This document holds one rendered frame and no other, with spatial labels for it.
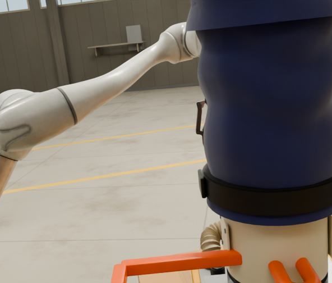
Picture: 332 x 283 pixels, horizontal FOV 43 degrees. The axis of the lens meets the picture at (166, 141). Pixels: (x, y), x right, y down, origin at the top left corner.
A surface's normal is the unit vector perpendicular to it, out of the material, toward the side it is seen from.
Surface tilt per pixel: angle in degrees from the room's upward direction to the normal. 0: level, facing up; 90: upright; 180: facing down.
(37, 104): 48
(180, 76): 90
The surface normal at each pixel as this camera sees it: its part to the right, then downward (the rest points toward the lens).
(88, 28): -0.16, 0.27
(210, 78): -0.80, 0.44
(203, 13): -0.88, -0.04
